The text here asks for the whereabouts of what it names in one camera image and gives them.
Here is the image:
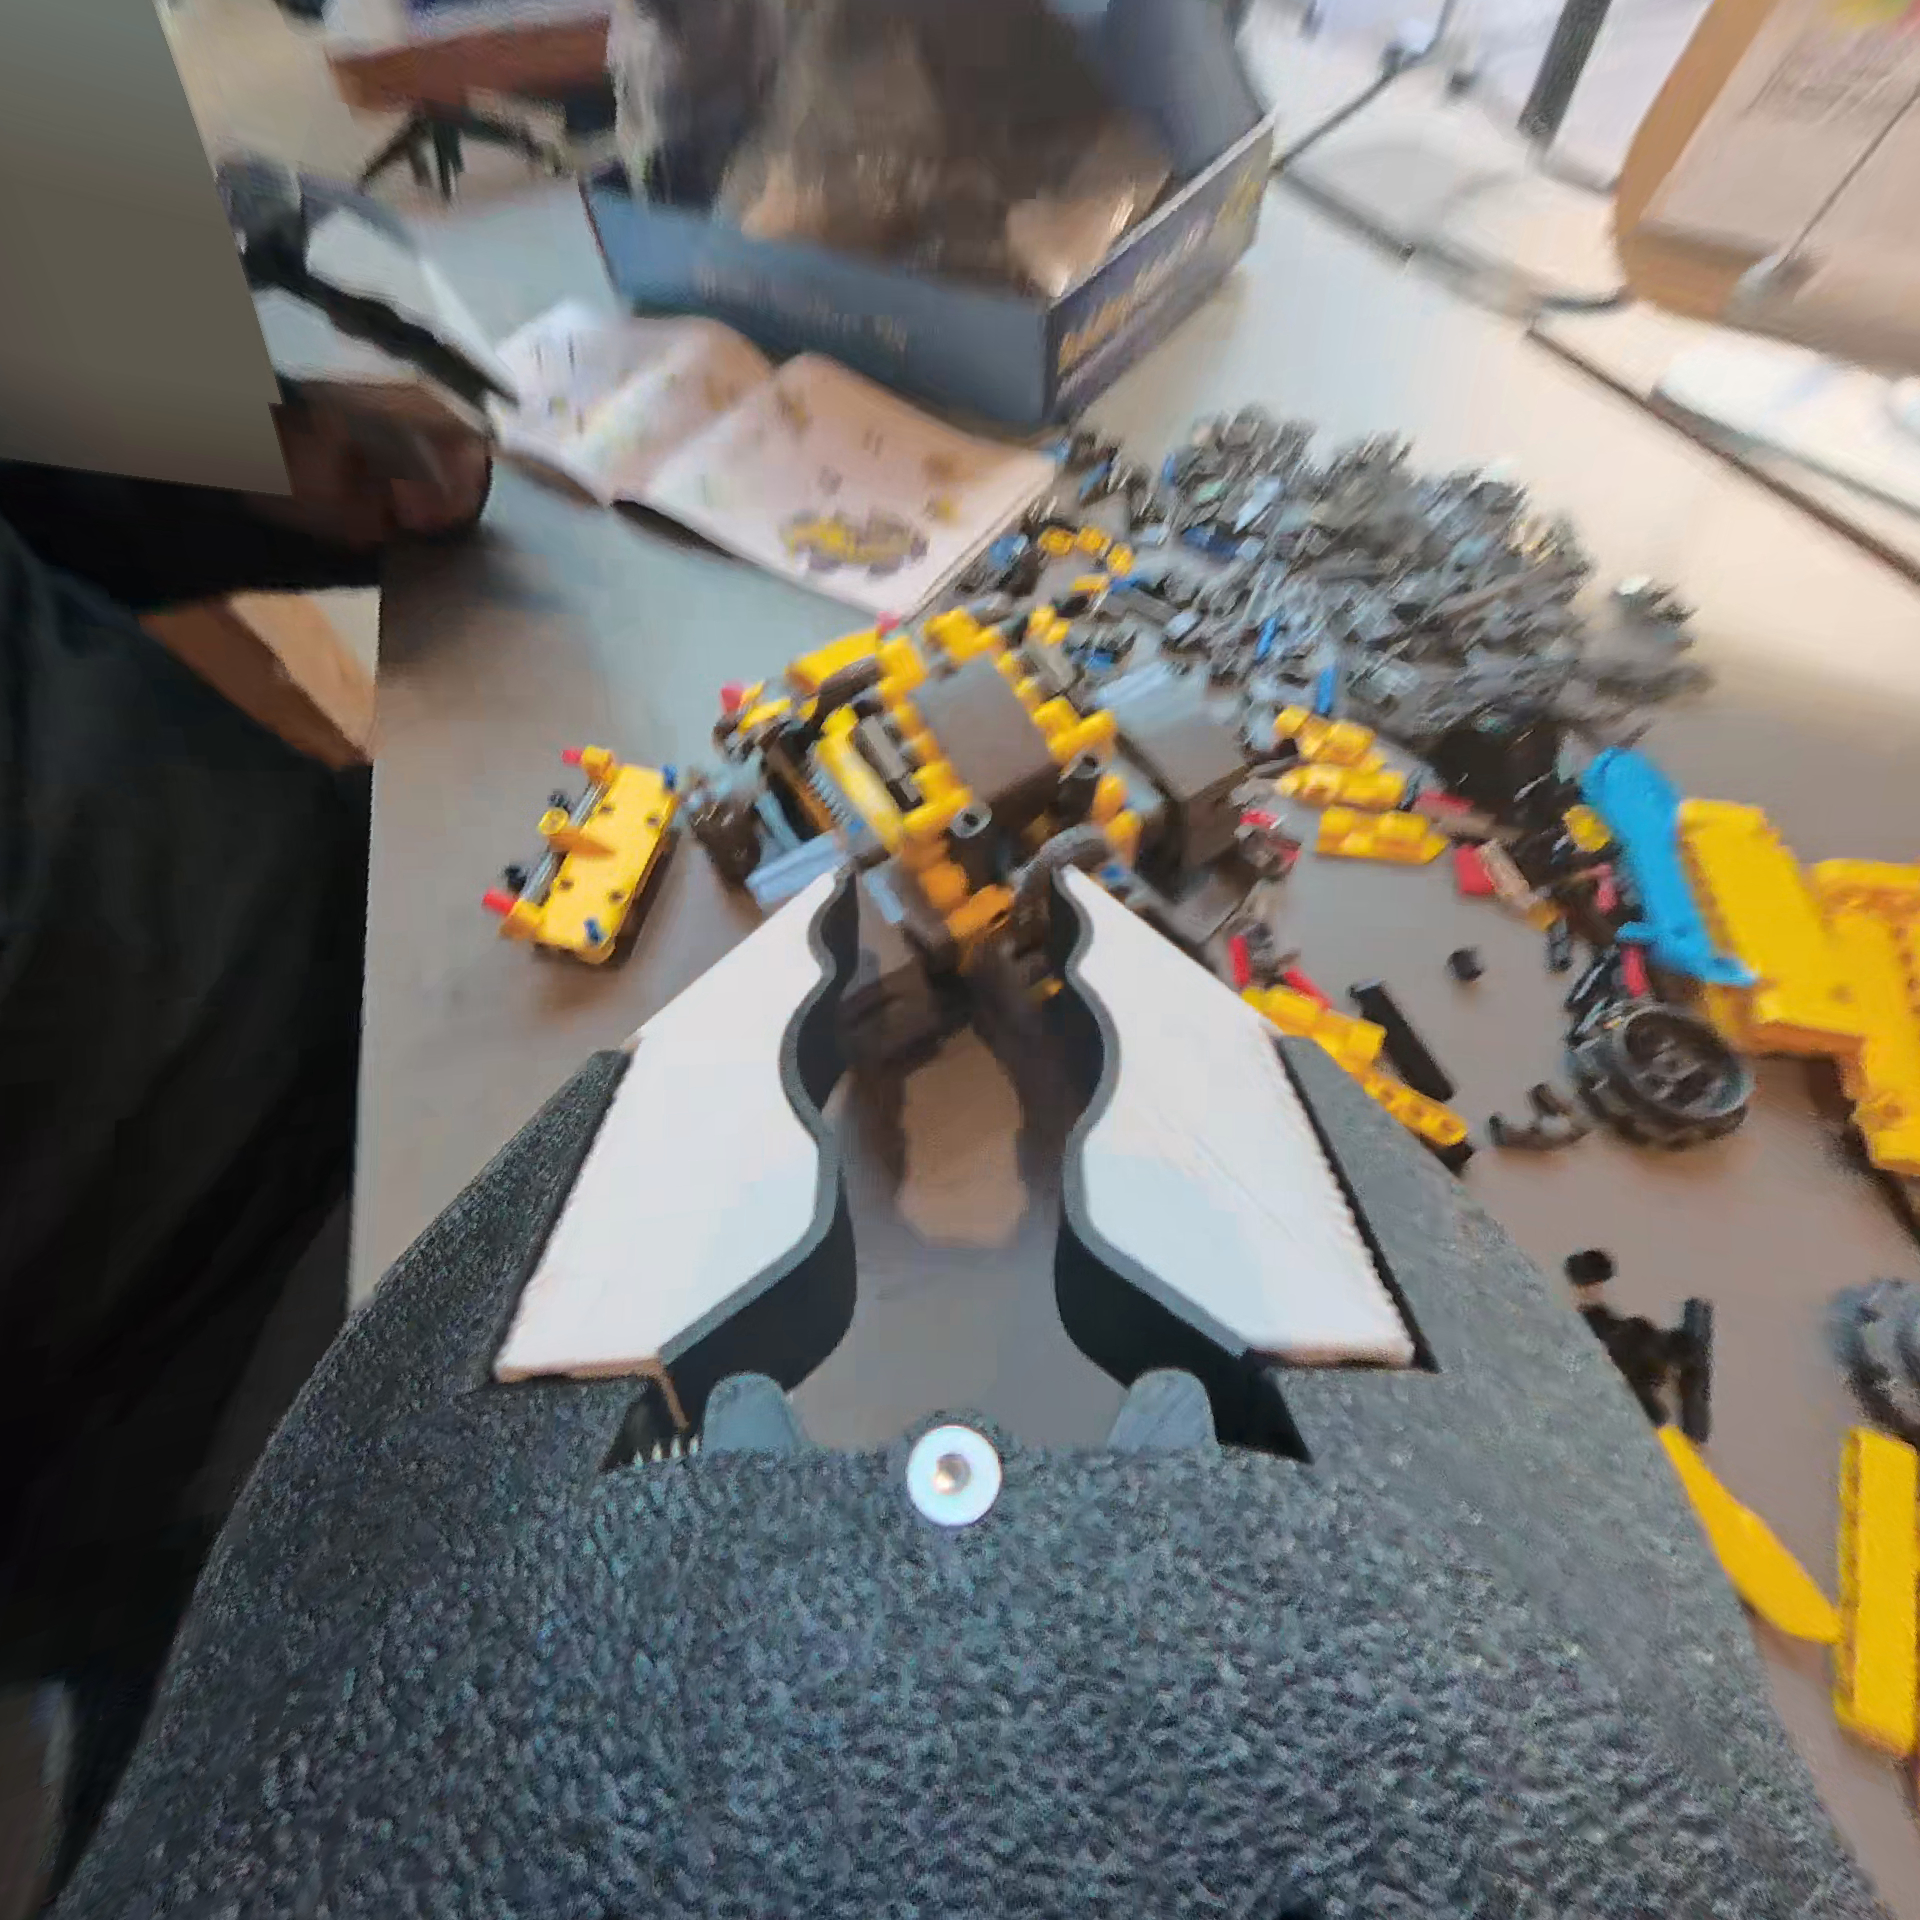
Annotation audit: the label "pile of grey brick pieces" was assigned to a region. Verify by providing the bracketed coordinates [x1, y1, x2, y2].
[960, 404, 1711, 819]

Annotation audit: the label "blue cardboard box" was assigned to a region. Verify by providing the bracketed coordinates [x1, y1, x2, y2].
[582, 0, 1279, 436]

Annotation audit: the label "white metal stand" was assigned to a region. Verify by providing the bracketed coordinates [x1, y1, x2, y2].
[1644, 323, 1920, 504]

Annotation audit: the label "black connector bricks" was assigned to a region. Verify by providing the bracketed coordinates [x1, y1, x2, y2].
[1564, 1248, 1719, 1446]

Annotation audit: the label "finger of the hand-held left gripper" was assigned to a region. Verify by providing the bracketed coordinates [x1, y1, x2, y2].
[307, 201, 525, 406]
[256, 295, 508, 445]

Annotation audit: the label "yellow long liftarm brick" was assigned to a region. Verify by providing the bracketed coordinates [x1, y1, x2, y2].
[1829, 1429, 1920, 1759]

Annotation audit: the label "office chair base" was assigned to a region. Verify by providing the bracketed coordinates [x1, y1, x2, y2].
[354, 88, 608, 201]

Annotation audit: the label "blue brick separator tool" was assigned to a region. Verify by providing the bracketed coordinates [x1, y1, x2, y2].
[1577, 751, 1764, 989]

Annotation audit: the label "yellow holed beam brick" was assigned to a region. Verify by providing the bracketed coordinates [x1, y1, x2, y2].
[1240, 979, 1476, 1160]

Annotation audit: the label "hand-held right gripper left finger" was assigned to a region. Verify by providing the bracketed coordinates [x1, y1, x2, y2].
[490, 871, 865, 1390]

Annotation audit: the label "yellow brick vehicle model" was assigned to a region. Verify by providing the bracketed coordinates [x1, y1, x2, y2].
[677, 596, 1294, 1054]

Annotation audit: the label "yellow slim curved brick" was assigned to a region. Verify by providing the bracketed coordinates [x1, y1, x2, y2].
[1654, 1429, 1843, 1647]

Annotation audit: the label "dark grey sprocket wheel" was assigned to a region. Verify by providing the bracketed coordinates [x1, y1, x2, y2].
[1564, 1004, 1750, 1160]

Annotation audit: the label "person's dark clothing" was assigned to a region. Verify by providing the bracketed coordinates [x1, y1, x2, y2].
[0, 504, 377, 1920]

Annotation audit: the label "small yellow brick assembly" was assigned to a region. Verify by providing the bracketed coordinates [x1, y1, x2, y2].
[481, 751, 688, 969]

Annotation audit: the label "person's left forearm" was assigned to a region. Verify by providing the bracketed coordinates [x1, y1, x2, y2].
[0, 456, 390, 612]

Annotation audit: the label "instruction booklet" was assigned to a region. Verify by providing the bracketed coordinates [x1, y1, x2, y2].
[490, 302, 1056, 623]

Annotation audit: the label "crumpled plastic bag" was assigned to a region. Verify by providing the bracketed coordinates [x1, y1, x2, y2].
[608, 0, 1169, 295]

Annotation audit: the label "black rubber tyre wheel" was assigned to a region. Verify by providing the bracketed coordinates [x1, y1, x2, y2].
[1824, 1275, 1920, 1454]

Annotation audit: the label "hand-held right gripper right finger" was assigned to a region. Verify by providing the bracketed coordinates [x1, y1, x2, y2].
[1053, 871, 1423, 1376]

